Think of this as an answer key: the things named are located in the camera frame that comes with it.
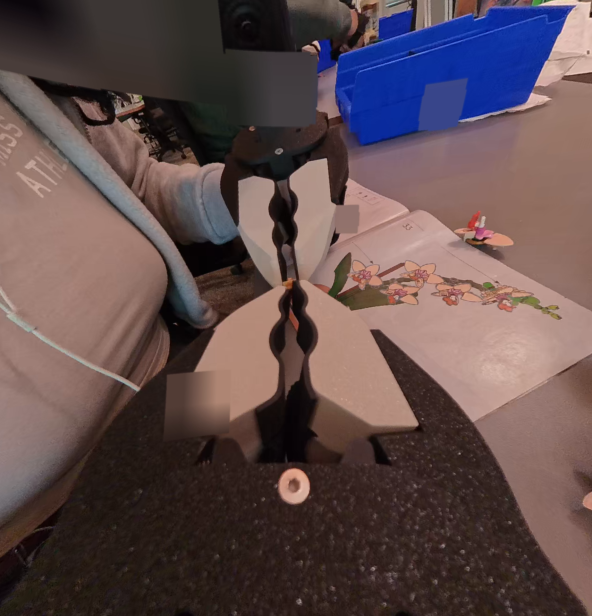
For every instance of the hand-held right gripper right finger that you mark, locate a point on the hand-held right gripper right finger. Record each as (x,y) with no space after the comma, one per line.
(353,375)

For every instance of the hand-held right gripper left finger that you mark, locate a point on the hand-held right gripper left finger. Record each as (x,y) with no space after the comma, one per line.
(248,346)

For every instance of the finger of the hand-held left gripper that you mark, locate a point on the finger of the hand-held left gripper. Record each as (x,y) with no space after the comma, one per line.
(255,216)
(313,216)

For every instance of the person's left forearm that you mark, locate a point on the person's left forearm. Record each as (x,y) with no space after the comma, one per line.
(190,197)

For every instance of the grey desk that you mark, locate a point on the grey desk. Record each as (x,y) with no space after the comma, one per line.
(469,168)

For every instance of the blue plastic bin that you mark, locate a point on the blue plastic bin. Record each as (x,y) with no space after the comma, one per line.
(555,43)
(387,96)

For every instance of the flower instruction booklet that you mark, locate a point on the flower instruction booklet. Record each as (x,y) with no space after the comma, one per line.
(469,346)

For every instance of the person in grey hoodie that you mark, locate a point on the person in grey hoodie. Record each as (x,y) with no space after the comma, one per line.
(60,288)

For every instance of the white plastic sheet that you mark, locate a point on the white plastic sheet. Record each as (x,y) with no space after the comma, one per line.
(580,38)

